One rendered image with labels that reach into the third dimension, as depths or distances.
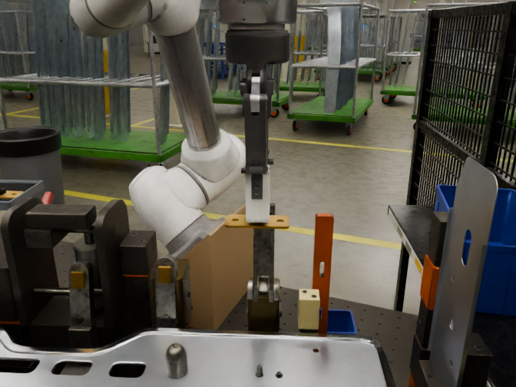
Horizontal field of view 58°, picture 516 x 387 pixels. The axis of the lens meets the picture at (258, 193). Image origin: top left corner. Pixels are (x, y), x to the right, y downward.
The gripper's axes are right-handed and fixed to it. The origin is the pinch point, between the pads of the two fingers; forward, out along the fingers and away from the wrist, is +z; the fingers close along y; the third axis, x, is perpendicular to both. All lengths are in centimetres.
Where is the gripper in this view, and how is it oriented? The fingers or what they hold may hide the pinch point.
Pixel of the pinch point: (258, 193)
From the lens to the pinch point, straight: 60.0
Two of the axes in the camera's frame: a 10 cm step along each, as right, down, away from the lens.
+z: 0.0, 9.4, 3.4
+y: -0.5, 3.4, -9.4
